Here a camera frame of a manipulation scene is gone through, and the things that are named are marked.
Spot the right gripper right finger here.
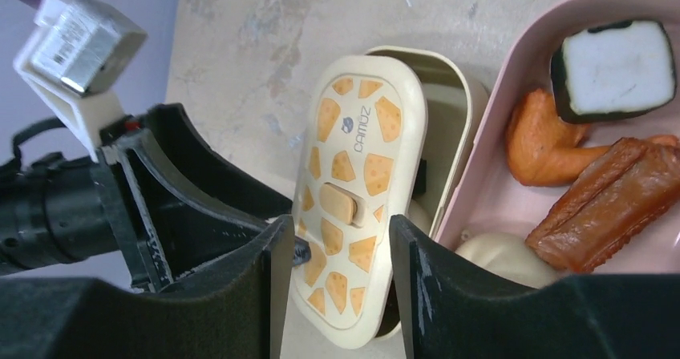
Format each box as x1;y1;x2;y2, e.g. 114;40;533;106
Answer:
390;215;679;358

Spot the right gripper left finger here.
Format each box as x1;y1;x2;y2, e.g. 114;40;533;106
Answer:
1;216;294;358

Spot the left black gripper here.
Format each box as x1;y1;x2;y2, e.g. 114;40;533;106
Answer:
91;103;292;292

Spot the beige lunch box lid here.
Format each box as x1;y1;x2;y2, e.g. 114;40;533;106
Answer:
291;55;427;349

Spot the orange fried chicken piece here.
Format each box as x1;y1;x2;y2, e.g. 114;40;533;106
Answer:
504;87;680;188

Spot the pink lunch box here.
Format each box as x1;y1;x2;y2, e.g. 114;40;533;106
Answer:
435;0;679;273

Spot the dark red sausage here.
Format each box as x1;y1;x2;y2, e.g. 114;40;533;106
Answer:
525;138;679;273

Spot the beige lunch box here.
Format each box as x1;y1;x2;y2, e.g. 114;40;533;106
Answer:
367;46;488;240

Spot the white black sushi piece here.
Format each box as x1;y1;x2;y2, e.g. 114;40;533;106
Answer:
550;19;678;124

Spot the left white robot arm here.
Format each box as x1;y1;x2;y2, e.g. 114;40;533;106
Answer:
1;103;292;292

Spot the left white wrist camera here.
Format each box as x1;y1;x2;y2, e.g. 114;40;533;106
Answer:
14;0;148;161

